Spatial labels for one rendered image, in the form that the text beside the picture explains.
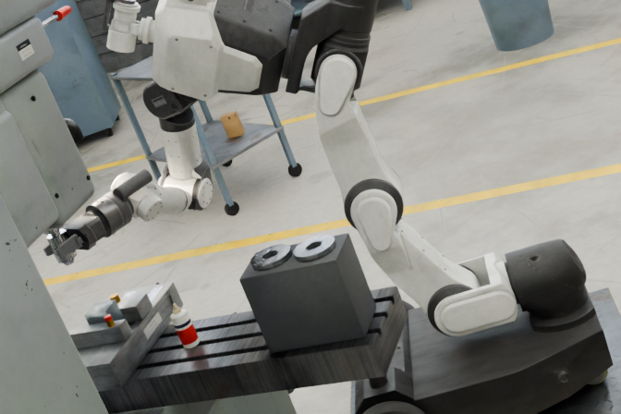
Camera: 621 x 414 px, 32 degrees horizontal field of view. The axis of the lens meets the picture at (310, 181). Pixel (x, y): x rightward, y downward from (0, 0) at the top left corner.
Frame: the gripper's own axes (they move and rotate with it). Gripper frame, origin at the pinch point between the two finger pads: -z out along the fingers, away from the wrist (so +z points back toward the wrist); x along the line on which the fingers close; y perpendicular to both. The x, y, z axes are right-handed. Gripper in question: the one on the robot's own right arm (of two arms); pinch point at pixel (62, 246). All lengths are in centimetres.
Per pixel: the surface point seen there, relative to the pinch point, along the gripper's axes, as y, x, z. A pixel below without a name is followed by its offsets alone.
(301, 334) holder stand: 27, 52, 14
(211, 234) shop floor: 126, -235, 197
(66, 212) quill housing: -10.1, 11.7, -1.4
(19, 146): -28.8, 16.6, -6.7
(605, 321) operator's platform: 85, 60, 105
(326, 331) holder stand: 28, 57, 16
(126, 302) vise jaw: 19.5, 3.0, 6.7
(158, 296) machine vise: 23.6, 2.3, 15.7
